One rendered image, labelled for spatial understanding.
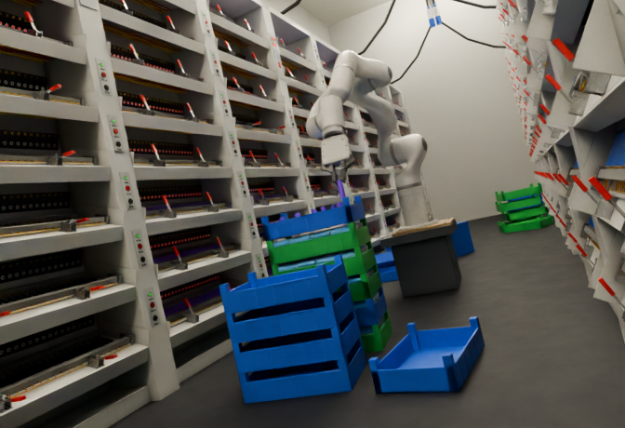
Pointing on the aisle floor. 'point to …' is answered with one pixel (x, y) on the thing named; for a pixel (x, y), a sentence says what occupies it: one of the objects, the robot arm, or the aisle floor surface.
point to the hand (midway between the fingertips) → (339, 177)
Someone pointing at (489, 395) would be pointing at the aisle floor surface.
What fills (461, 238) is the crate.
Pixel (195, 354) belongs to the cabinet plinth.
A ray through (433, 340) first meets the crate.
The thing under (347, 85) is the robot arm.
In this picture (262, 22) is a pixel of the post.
